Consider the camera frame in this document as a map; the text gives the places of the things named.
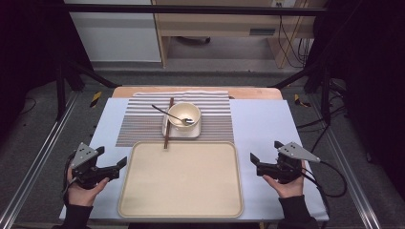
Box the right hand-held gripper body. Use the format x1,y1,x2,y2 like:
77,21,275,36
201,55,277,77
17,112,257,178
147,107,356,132
256,141,321,185

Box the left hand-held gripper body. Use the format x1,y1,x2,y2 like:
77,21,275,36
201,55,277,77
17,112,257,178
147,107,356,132
70,141,120,190

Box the brown wooden chopsticks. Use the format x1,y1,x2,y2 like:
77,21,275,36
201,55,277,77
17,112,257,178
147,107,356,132
163,96,175,151

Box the beige tray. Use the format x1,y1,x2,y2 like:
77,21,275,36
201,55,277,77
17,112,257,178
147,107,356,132
117,140,245,219

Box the metal spoon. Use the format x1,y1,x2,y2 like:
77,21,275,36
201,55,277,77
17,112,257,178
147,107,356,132
151,104,195,126

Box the white square plate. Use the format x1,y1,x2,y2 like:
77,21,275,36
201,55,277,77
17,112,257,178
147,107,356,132
161,111,203,139

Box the beige bowl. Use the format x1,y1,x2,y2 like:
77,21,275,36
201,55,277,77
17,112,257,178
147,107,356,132
167,101,202,129

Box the person's right hand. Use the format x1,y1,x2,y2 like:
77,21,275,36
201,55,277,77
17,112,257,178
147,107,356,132
263,160,307,199

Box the person's left hand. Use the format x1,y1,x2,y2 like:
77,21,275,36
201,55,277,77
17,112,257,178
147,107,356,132
66,168,111,207

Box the striped placemat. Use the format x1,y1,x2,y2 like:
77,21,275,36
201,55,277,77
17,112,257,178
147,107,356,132
115,90,235,148

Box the yellow black tape marker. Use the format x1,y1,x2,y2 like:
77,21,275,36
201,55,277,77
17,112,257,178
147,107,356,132
89,91,103,109
293,94,311,108

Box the dark curtain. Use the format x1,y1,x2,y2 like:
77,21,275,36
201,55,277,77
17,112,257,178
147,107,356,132
0,0,94,135
313,0,405,198

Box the white cabinet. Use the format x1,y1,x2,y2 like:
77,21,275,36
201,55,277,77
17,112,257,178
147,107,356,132
65,0,161,63

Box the dark object under desk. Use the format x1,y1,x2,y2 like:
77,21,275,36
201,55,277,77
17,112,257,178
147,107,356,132
175,36,211,46

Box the wooden desk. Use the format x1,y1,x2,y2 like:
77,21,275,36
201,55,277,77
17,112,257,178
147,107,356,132
152,0,329,69

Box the black floor cables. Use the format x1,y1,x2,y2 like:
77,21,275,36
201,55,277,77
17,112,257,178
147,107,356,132
295,79,348,154

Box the right hand-held gripper cable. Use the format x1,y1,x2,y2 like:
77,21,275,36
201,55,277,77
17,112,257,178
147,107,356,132
299,160,349,220

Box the aluminium floor rail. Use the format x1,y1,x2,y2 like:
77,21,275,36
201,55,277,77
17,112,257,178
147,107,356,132
0,92,79,229
309,94,381,229

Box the black frame leg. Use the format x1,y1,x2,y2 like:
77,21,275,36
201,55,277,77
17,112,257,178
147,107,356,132
270,63,332,125
55,60,118,120

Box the thin black floor cable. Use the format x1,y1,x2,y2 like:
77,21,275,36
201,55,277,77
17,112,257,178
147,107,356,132
18,96,37,115

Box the hanging desk cables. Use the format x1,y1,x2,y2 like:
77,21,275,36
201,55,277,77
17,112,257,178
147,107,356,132
278,15,314,69

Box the black frame crossbar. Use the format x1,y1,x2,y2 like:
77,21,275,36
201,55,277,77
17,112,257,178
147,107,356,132
65,3,329,17

